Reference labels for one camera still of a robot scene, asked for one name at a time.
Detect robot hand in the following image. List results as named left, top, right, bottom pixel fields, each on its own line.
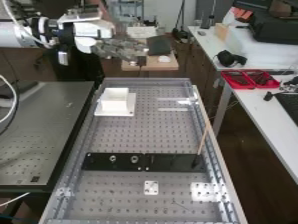
left=65, top=8, right=150, bottom=63

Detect wooden table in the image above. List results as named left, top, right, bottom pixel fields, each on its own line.
left=121, top=49, right=180, bottom=72

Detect clear box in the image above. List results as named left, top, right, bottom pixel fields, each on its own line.
left=39, top=77, right=250, bottom=224

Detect small white box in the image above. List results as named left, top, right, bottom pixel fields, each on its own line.
left=93, top=87, right=137, bottom=118

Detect cardboard box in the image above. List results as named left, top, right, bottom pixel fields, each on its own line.
left=214, top=23, right=232, bottom=43

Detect black headphones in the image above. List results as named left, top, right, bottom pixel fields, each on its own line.
left=216, top=49, right=249, bottom=68

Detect red tray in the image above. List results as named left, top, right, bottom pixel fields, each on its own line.
left=246, top=69, right=282, bottom=89
left=220, top=69, right=257, bottom=90

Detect white desk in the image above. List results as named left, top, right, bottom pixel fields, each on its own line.
left=230, top=74, right=298, bottom=186
left=186, top=24, right=298, bottom=134

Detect thin stick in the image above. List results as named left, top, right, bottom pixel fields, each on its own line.
left=192, top=114, right=216, bottom=168

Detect black plate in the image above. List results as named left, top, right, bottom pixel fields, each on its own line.
left=81, top=152, right=209, bottom=174

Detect small square metal plate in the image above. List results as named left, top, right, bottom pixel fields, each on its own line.
left=142, top=180, right=160, bottom=196

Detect black keyboard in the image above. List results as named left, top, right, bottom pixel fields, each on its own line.
left=274, top=92, right=298, bottom=128

